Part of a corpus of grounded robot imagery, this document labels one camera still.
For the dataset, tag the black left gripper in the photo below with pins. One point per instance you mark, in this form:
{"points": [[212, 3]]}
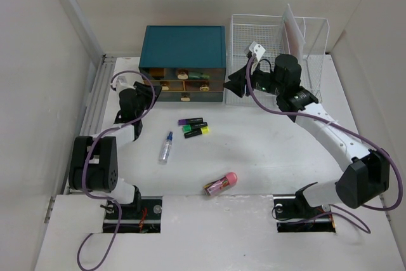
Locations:
{"points": [[150, 93]]}

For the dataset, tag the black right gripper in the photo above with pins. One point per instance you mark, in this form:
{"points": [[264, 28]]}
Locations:
{"points": [[238, 81]]}

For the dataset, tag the transparent drawer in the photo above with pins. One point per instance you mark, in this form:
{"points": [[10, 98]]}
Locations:
{"points": [[173, 74]]}

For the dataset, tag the small drawer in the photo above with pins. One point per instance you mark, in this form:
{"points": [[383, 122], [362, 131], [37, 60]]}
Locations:
{"points": [[169, 85], [204, 86]]}

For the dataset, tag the green capsule stapler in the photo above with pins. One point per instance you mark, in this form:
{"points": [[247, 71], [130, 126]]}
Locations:
{"points": [[198, 76]]}

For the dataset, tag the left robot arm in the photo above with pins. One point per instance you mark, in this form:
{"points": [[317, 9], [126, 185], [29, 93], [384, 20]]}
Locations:
{"points": [[94, 161]]}

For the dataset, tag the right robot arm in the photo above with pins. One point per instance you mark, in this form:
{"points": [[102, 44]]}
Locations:
{"points": [[366, 172]]}

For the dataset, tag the bottom dark drawer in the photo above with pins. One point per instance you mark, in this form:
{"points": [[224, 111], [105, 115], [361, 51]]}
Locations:
{"points": [[178, 96]]}

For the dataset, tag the purple highlighter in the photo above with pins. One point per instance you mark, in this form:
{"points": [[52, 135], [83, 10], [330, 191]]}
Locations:
{"points": [[183, 122]]}

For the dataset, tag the teal drawer cabinet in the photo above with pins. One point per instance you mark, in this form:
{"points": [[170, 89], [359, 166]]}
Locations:
{"points": [[184, 46]]}

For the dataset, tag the green highlighter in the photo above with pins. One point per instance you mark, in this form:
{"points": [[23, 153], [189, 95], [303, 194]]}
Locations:
{"points": [[191, 127]]}

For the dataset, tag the yellow highlighter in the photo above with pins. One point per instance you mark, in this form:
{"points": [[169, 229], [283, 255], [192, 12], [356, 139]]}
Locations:
{"points": [[197, 132]]}

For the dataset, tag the small clear spray bottle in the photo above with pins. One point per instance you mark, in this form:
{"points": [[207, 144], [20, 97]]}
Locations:
{"points": [[166, 148]]}

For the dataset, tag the pink capped clip tube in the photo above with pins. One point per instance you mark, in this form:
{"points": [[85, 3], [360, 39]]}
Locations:
{"points": [[220, 185]]}

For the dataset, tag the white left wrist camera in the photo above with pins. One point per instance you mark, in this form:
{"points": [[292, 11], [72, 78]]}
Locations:
{"points": [[120, 83]]}

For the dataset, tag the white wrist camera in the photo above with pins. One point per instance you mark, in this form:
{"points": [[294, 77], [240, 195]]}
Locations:
{"points": [[120, 83], [255, 49]]}

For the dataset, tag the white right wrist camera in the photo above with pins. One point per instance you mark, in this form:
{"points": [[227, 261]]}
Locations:
{"points": [[255, 49]]}

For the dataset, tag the aluminium rail on left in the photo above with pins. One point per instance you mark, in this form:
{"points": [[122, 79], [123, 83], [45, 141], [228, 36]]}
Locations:
{"points": [[93, 106]]}

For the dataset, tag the white wire stacking tray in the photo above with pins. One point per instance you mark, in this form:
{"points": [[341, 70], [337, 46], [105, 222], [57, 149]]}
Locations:
{"points": [[268, 31]]}

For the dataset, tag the white wire file holder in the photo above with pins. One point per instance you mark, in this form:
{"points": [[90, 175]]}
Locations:
{"points": [[316, 33]]}

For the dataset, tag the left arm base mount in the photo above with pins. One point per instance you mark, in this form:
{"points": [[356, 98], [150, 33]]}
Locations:
{"points": [[145, 218]]}

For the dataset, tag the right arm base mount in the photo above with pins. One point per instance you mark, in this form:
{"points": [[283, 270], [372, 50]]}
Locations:
{"points": [[293, 214]]}

